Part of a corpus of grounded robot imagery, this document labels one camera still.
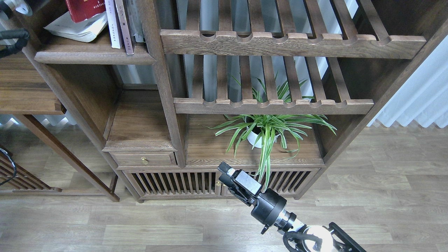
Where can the white and lilac book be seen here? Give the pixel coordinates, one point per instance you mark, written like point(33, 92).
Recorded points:
point(113, 24)

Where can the yellow-green book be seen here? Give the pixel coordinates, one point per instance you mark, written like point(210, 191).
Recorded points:
point(84, 31)

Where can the white plant pot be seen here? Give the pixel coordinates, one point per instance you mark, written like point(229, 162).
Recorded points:
point(256, 139)

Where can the right slatted cabinet door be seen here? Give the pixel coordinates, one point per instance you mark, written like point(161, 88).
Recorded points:
point(286, 182)

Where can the white curtain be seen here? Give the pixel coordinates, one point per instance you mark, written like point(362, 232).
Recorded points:
point(423, 99)

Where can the red book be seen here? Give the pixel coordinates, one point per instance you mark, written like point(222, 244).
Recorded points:
point(81, 10)

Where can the small wooden drawer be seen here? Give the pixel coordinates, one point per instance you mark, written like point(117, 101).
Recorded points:
point(136, 159)

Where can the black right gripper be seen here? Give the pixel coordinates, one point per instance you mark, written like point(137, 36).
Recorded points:
point(268, 205)

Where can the slatted cabinet door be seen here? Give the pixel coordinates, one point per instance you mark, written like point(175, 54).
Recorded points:
point(176, 184)
point(286, 182)

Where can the dark wooden bookshelf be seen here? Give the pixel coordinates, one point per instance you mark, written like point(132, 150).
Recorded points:
point(204, 59)

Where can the left slatted cabinet door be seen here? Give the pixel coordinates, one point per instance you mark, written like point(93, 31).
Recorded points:
point(176, 184)

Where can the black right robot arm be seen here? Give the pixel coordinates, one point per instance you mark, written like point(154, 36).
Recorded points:
point(298, 237)

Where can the upright white books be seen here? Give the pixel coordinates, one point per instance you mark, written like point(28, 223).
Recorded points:
point(128, 13)

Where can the green spider plant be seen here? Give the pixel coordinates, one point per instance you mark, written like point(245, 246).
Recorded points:
point(288, 126)

